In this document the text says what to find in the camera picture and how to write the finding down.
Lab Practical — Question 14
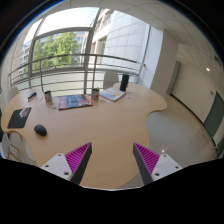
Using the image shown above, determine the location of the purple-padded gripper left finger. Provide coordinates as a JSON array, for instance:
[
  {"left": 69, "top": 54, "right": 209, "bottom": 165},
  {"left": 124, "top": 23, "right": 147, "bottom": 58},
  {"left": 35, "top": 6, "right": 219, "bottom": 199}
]
[{"left": 42, "top": 143, "right": 92, "bottom": 185}]

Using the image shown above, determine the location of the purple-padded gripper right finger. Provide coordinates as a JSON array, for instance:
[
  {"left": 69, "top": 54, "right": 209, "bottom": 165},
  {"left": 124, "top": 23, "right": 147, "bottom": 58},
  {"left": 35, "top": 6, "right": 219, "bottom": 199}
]
[{"left": 133, "top": 143, "right": 182, "bottom": 185}]

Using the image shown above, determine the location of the black computer mouse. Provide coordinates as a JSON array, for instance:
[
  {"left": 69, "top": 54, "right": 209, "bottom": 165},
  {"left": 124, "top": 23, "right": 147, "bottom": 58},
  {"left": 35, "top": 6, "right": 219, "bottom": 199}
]
[{"left": 34, "top": 124, "right": 47, "bottom": 137}]

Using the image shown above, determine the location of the black mouse pad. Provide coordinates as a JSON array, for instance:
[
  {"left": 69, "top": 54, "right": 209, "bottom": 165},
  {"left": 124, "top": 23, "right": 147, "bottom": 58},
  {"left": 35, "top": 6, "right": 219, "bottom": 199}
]
[{"left": 8, "top": 107, "right": 31, "bottom": 129}]

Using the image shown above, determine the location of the red and blue magazine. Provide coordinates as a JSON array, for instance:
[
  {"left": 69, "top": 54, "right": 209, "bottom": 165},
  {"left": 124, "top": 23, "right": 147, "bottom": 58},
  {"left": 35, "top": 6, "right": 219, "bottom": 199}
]
[{"left": 58, "top": 94, "right": 92, "bottom": 110}]

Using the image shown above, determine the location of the patterned mug left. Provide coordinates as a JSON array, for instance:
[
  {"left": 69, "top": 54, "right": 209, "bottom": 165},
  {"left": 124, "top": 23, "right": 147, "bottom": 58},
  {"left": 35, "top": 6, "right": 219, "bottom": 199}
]
[{"left": 44, "top": 90, "right": 52, "bottom": 103}]

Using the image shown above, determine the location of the patterned mug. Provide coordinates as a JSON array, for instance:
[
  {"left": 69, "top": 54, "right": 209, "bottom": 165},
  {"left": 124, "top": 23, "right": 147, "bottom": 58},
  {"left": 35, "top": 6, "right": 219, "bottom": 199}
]
[
  {"left": 44, "top": 90, "right": 52, "bottom": 103},
  {"left": 91, "top": 88, "right": 100, "bottom": 100}
]

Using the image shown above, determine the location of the patterned mug centre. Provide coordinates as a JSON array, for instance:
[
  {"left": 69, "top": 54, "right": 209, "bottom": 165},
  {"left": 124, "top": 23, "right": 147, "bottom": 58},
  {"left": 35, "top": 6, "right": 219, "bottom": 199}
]
[{"left": 91, "top": 88, "right": 100, "bottom": 100}]

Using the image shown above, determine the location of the small dark blue box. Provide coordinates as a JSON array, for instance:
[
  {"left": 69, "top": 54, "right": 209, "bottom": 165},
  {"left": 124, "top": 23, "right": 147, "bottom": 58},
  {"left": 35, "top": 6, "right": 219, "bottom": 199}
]
[{"left": 28, "top": 92, "right": 37, "bottom": 102}]

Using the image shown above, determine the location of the light blue booklet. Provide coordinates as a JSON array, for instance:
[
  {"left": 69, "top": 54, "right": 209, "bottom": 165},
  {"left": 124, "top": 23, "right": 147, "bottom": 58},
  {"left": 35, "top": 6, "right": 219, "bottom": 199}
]
[{"left": 100, "top": 87, "right": 125, "bottom": 101}]

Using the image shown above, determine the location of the black cylindrical speaker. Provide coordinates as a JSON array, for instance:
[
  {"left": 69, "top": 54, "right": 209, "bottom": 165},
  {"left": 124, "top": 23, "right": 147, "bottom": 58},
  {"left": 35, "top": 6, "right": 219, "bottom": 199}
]
[{"left": 120, "top": 74, "right": 129, "bottom": 91}]

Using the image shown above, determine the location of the metal window railing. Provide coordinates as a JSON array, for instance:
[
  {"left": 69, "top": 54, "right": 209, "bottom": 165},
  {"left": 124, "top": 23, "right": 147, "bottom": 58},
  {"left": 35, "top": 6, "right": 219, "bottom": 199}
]
[{"left": 9, "top": 53, "right": 144, "bottom": 93}]

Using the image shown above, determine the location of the white chair far left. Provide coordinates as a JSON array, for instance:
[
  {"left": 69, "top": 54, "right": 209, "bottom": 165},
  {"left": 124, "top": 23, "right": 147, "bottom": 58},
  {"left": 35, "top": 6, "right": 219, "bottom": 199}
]
[{"left": 7, "top": 87, "right": 19, "bottom": 100}]

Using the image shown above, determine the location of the white chair behind table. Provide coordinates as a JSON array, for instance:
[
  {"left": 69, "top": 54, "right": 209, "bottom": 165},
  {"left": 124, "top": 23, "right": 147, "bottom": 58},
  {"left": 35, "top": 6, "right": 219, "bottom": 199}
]
[{"left": 103, "top": 71, "right": 119, "bottom": 89}]

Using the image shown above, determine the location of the grey door right wall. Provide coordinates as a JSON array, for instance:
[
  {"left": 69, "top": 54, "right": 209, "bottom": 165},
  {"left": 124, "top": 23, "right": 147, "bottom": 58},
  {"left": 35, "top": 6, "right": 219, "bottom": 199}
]
[{"left": 204, "top": 93, "right": 224, "bottom": 138}]

